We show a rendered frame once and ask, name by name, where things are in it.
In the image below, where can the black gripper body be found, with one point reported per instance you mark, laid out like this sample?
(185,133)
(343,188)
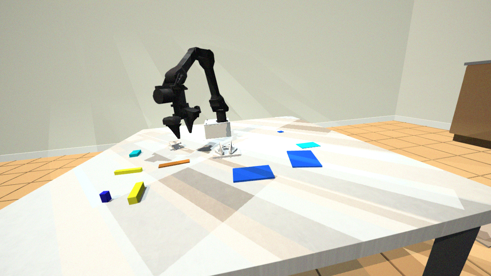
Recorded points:
(176,118)

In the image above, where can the yellow long bar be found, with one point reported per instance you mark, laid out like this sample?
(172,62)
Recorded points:
(128,171)

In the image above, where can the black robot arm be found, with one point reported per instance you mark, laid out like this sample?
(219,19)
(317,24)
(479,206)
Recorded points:
(173,89)

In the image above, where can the blue flat rectangular plate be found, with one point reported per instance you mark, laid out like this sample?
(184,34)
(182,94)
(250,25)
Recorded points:
(253,173)

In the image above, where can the blue flat square plate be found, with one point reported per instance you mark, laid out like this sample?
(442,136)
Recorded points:
(303,159)

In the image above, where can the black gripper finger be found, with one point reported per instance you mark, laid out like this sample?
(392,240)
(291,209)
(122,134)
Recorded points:
(175,129)
(189,123)

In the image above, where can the yellow rectangular block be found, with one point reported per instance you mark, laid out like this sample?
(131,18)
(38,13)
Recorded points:
(136,193)

